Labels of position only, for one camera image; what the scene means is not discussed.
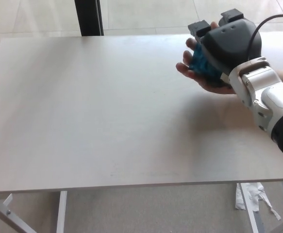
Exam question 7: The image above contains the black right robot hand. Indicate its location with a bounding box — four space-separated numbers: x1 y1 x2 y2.
187 8 263 89

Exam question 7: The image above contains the person's bare hand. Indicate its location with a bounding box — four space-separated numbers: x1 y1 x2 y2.
176 21 237 95

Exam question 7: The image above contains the blue foil-wrapped cube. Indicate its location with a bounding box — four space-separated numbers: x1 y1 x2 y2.
188 43 226 86

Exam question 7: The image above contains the white crumpled tissue paper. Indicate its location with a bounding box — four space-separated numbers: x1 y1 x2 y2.
234 182 283 221

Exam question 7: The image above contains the white table leg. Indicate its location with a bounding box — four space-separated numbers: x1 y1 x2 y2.
238 183 261 233
56 190 68 233

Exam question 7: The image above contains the white diagonal table brace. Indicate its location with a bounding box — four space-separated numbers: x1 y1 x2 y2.
0 193 33 233

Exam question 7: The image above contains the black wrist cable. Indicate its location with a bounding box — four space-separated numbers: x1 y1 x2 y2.
249 14 283 60

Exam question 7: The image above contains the black vertical door frame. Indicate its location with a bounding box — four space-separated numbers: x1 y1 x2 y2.
74 0 105 37

